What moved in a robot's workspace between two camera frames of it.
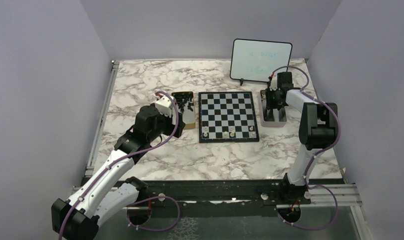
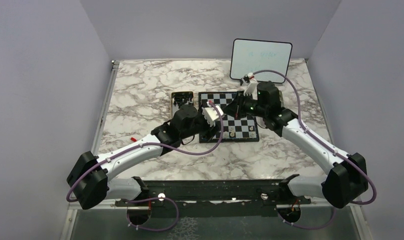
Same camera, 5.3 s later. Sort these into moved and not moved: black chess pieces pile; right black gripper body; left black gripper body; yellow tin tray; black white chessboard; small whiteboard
Moved: left black gripper body; right black gripper body
Not moved: black white chessboard; yellow tin tray; black chess pieces pile; small whiteboard
